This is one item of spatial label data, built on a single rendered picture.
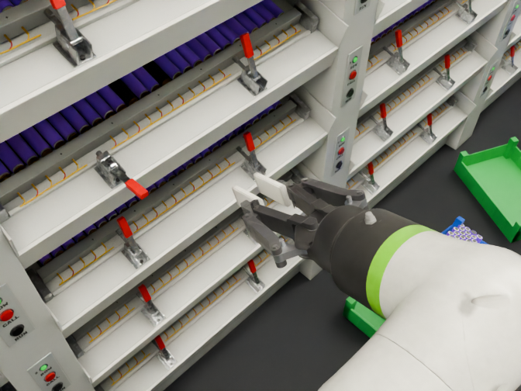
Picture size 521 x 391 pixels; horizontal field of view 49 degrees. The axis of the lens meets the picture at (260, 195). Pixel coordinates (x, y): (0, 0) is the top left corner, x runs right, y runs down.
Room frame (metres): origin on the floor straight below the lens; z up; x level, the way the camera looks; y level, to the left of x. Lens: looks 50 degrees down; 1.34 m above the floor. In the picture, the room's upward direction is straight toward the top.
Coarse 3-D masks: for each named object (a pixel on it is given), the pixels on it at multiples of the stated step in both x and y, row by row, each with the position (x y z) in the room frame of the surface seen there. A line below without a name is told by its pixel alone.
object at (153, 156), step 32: (288, 0) 0.90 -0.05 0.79; (288, 32) 0.83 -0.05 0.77; (320, 32) 0.84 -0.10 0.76; (288, 64) 0.76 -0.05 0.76; (320, 64) 0.79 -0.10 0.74; (192, 96) 0.67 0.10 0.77; (224, 96) 0.68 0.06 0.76; (256, 96) 0.69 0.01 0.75; (128, 128) 0.60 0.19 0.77; (160, 128) 0.61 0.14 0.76; (192, 128) 0.61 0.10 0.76; (224, 128) 0.64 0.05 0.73; (128, 160) 0.55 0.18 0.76; (160, 160) 0.55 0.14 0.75; (32, 192) 0.48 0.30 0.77; (64, 192) 0.49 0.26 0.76; (96, 192) 0.49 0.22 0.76; (128, 192) 0.51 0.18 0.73; (0, 224) 0.43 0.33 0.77; (32, 224) 0.44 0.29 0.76; (64, 224) 0.44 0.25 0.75; (32, 256) 0.41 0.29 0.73
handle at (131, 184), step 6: (114, 168) 0.51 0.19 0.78; (114, 174) 0.51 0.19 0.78; (120, 174) 0.50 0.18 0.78; (120, 180) 0.50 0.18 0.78; (126, 180) 0.49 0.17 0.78; (132, 180) 0.49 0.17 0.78; (126, 186) 0.48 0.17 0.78; (132, 186) 0.48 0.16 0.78; (138, 186) 0.48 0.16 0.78; (138, 192) 0.47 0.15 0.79; (144, 192) 0.47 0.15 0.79
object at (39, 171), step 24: (288, 24) 0.83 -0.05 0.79; (240, 48) 0.75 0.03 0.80; (192, 72) 0.69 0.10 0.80; (216, 72) 0.72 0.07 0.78; (168, 96) 0.65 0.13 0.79; (120, 120) 0.59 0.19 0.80; (72, 144) 0.54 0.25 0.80; (96, 144) 0.56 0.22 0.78; (24, 168) 0.50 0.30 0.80; (48, 168) 0.50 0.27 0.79; (0, 192) 0.46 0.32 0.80
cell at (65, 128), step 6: (54, 114) 0.59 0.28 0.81; (48, 120) 0.59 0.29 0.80; (54, 120) 0.58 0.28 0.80; (60, 120) 0.58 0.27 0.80; (66, 120) 0.58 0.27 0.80; (54, 126) 0.57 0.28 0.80; (60, 126) 0.57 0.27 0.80; (66, 126) 0.57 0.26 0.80; (60, 132) 0.57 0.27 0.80; (66, 132) 0.56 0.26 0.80; (72, 132) 0.56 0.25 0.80; (66, 138) 0.56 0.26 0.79
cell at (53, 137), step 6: (42, 120) 0.58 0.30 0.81; (36, 126) 0.57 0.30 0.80; (42, 126) 0.57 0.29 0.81; (48, 126) 0.57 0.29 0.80; (42, 132) 0.56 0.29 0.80; (48, 132) 0.56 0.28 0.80; (54, 132) 0.56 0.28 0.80; (48, 138) 0.55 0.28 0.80; (54, 138) 0.55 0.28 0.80; (60, 138) 0.55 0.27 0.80; (54, 144) 0.54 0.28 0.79
